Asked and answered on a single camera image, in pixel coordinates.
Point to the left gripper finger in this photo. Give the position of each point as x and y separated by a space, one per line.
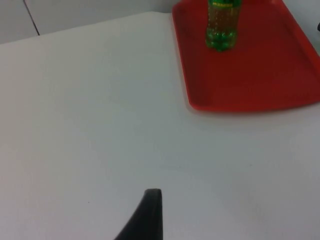
147 220

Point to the red tray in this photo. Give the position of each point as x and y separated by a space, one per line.
250 75

